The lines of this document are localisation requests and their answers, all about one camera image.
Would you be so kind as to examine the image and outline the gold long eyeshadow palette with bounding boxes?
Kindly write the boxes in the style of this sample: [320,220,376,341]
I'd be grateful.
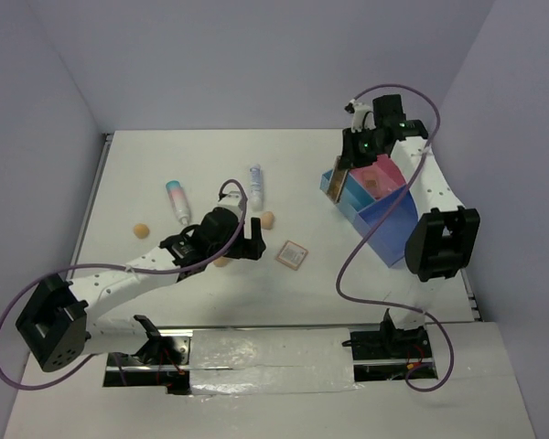
[327,155,350,204]

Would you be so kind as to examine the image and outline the beige makeup sponge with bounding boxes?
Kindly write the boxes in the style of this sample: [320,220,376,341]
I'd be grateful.
[133,223,150,239]
[261,211,275,230]
[213,257,229,268]

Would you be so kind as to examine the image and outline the peach square compact box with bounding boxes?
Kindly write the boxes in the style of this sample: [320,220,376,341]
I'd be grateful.
[275,241,308,271]

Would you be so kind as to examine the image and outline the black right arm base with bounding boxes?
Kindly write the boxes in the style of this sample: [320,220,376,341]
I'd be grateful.
[342,311,437,382]

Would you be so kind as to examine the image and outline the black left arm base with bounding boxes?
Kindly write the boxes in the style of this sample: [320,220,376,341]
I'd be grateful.
[102,315,192,395]

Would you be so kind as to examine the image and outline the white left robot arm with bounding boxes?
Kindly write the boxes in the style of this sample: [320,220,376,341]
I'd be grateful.
[16,207,266,372]

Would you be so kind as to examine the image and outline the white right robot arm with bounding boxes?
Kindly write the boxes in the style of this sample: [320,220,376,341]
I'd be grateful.
[333,94,480,358]

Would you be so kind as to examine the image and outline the light blue organizer bin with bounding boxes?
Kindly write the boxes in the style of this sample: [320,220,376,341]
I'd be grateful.
[336,174,376,222]

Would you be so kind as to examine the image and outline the white tube blue print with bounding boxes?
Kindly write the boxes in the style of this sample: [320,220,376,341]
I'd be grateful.
[249,164,264,211]

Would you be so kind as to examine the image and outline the pink blue gradient bottle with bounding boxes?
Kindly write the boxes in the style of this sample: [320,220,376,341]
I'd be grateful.
[166,180,191,226]

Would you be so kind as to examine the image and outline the dark blue organizer bin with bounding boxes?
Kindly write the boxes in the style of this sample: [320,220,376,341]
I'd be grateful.
[352,187,418,267]

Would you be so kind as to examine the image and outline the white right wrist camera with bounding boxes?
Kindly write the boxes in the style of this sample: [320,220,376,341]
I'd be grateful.
[345,99,372,133]

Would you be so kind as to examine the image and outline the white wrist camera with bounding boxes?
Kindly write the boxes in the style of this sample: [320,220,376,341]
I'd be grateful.
[345,99,372,133]
[217,191,245,219]

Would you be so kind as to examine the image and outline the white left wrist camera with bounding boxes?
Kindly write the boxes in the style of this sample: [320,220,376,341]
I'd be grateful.
[217,191,245,219]

